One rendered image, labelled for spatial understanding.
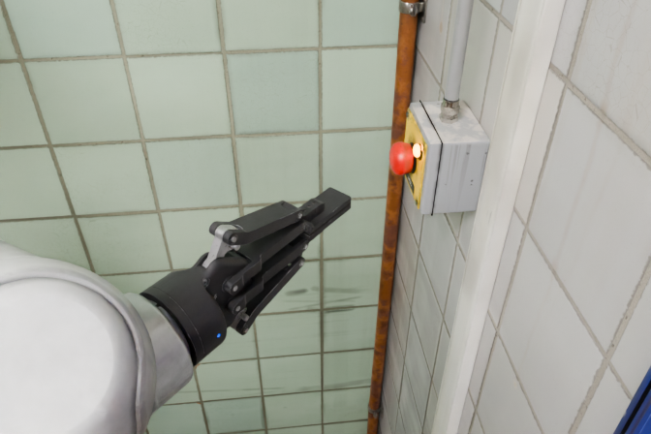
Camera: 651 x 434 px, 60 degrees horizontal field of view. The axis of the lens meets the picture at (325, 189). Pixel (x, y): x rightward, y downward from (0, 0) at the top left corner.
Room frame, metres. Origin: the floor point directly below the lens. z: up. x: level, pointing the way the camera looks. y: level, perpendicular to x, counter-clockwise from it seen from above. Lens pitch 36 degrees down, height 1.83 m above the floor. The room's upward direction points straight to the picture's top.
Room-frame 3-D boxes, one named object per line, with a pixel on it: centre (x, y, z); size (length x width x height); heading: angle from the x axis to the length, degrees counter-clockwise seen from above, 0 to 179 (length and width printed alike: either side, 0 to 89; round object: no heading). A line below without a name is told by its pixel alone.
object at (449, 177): (0.57, -0.14, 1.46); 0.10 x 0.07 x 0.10; 6
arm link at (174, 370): (0.28, 0.15, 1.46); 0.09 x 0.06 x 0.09; 51
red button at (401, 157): (0.56, -0.09, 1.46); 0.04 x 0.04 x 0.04; 6
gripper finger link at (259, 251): (0.39, 0.06, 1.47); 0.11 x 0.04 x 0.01; 141
